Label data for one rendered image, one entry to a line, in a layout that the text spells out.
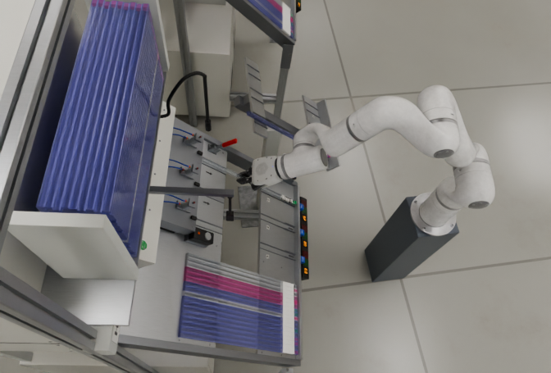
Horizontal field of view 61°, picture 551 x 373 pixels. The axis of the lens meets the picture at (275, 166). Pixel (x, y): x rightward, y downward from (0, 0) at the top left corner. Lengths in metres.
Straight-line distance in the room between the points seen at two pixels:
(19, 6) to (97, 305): 0.63
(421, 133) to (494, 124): 2.09
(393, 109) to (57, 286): 0.92
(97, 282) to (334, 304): 1.63
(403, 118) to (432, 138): 0.09
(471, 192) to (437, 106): 0.40
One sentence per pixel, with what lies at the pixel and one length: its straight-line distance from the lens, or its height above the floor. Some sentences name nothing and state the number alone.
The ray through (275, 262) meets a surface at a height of 0.80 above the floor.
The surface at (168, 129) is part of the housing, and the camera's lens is 1.43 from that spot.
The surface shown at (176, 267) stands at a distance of 1.41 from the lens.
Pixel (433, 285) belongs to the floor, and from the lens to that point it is 2.73.
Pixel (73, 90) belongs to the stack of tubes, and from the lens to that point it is 1.02.
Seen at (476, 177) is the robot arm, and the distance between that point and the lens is 1.68.
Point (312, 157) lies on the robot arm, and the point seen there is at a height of 1.13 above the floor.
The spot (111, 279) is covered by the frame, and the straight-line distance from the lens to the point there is 1.11.
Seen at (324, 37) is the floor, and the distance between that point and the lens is 3.45.
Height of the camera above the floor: 2.44
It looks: 61 degrees down
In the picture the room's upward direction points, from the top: 10 degrees clockwise
